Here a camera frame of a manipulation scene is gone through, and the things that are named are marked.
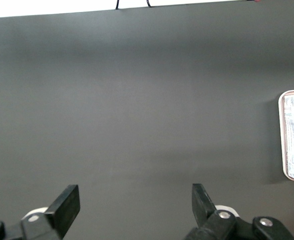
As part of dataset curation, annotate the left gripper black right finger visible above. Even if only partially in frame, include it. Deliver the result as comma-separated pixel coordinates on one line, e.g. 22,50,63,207
183,183,294,240

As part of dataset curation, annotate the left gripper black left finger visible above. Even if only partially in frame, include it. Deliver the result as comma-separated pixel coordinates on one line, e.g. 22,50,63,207
0,184,81,240

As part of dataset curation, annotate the cream plastic tray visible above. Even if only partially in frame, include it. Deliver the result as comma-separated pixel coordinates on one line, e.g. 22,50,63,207
278,88,294,182

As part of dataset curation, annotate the dark grey table mat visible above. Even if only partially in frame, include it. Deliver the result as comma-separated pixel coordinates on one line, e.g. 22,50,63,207
0,0,294,240

